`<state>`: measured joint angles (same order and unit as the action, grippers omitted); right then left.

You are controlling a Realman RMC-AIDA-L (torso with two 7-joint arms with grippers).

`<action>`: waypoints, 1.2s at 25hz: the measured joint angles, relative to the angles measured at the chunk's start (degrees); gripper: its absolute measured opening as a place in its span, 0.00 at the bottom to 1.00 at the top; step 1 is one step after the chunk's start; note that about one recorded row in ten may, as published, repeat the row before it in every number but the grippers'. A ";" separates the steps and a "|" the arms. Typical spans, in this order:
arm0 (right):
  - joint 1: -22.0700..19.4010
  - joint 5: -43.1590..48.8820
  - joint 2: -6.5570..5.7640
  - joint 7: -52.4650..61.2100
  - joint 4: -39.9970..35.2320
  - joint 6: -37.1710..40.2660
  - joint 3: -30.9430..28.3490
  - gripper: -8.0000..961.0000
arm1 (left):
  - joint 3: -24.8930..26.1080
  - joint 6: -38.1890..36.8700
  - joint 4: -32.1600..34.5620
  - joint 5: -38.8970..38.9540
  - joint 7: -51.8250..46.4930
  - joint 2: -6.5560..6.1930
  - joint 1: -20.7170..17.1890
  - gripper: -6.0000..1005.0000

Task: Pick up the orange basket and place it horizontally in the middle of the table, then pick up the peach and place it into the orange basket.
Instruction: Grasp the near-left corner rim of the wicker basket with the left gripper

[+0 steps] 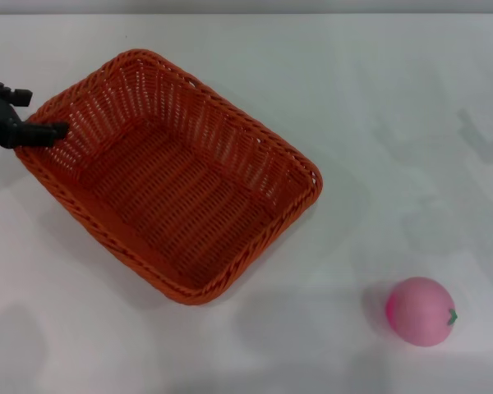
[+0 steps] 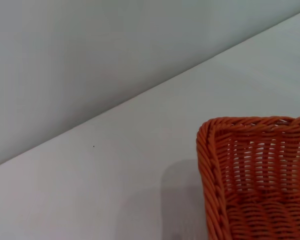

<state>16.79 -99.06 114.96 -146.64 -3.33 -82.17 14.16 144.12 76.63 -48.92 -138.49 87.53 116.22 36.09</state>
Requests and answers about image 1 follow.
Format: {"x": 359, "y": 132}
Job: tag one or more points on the orange woven plastic basket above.
{"x": 176, "y": 197}

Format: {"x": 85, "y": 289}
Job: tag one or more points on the pink peach toy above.
{"x": 423, "y": 312}

